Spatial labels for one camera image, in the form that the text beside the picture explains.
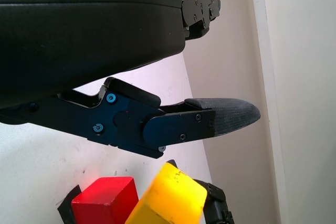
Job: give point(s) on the red block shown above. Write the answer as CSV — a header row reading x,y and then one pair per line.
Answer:
x,y
105,203

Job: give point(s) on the black tape patch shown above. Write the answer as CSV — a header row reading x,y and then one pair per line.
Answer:
x,y
65,207

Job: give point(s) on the yellow block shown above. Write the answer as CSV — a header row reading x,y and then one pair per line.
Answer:
x,y
170,197

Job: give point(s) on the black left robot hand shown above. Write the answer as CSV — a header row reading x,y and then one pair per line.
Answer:
x,y
78,37

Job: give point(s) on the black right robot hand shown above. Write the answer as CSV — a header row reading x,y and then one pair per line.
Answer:
x,y
218,208

